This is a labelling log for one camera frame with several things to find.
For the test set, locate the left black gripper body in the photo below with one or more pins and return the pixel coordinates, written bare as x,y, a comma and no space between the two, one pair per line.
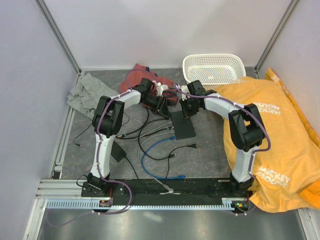
154,103

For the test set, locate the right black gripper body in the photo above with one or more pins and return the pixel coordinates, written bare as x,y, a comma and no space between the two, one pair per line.
189,107

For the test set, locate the black network switch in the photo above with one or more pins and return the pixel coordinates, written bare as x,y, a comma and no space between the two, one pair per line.
183,127

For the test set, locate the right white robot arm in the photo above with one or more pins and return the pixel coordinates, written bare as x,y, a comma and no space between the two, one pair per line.
247,130

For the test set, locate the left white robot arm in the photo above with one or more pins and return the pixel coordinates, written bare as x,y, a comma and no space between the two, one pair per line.
107,122

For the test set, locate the red cloth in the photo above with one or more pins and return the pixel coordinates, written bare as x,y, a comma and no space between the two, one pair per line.
135,76

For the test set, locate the white plastic basket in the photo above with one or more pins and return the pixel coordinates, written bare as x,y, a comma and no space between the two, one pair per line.
213,70

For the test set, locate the black power adapter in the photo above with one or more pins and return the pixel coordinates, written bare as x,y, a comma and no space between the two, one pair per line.
117,152

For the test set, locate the grey cloth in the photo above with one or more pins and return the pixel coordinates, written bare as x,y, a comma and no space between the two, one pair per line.
85,96

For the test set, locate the orange Mickey Mouse blanket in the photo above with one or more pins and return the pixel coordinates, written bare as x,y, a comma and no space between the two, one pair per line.
287,168

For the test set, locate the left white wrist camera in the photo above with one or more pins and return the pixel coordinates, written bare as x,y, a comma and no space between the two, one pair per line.
160,88

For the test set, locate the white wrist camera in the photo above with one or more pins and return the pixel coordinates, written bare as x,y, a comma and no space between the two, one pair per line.
160,88
183,89

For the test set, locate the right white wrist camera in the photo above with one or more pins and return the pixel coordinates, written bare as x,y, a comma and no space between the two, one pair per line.
183,89

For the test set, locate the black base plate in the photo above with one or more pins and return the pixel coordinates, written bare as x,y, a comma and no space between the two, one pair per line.
178,191

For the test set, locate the white slotted cable duct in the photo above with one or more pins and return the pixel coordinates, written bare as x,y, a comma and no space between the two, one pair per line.
227,204

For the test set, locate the aluminium rail left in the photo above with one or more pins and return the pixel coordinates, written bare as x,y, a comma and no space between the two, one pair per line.
60,150

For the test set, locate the right aluminium frame post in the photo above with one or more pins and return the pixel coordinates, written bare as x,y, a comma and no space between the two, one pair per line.
276,34

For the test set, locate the aluminium frame post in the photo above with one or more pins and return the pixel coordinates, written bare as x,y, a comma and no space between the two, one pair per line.
276,34
58,34

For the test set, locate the left aluminium frame post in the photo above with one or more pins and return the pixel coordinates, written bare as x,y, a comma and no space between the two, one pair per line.
58,34

